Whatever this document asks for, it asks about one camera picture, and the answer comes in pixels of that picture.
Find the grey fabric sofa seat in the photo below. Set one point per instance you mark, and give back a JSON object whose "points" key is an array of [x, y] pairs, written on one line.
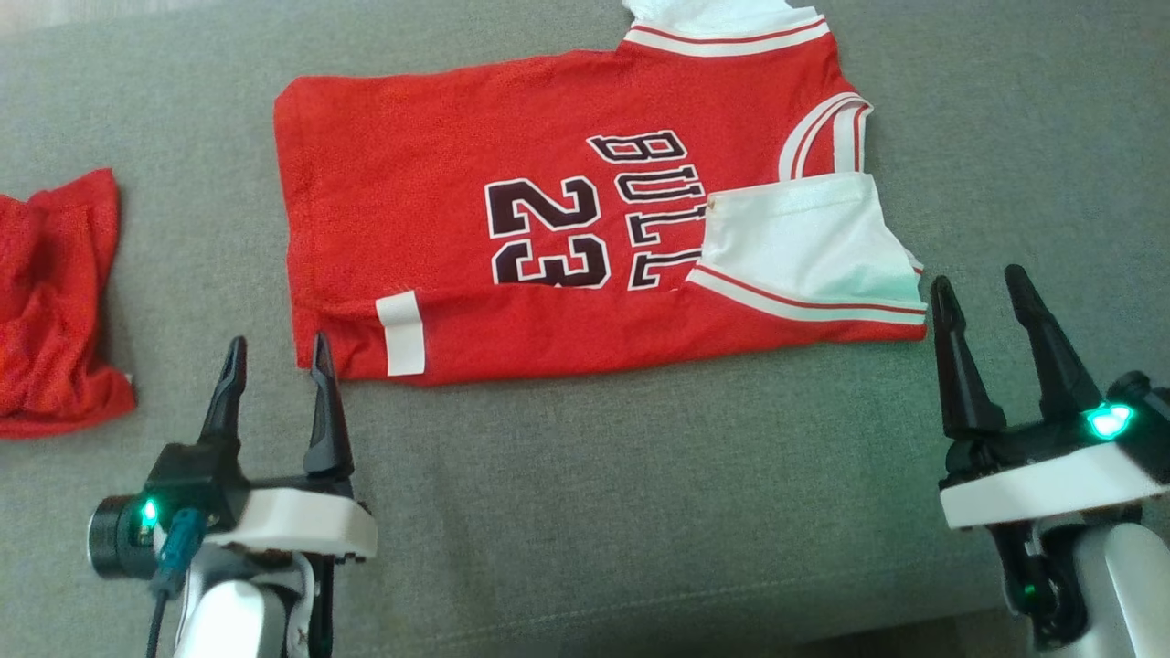
{"points": [[585, 475]]}

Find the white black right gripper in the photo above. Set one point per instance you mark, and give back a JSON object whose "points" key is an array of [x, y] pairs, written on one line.
{"points": [[1033, 484]]}

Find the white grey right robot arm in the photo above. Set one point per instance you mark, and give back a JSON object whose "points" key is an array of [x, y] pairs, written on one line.
{"points": [[1124, 585]]}

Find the red Bulls 23 jersey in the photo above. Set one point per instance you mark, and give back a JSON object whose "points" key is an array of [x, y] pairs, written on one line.
{"points": [[411, 183]]}

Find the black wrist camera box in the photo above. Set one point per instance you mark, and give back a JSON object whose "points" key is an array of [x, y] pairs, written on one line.
{"points": [[1154, 429], [196, 480]]}

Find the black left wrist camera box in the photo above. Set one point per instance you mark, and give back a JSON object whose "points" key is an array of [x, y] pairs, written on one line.
{"points": [[196, 480]]}

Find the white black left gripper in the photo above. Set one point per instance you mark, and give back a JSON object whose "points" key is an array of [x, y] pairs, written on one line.
{"points": [[302, 521]]}

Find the red shorts white waistband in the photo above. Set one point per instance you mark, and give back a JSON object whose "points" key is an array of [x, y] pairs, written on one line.
{"points": [[55, 302]]}

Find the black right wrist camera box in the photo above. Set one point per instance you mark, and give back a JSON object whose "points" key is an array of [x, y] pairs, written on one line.
{"points": [[1154, 429]]}

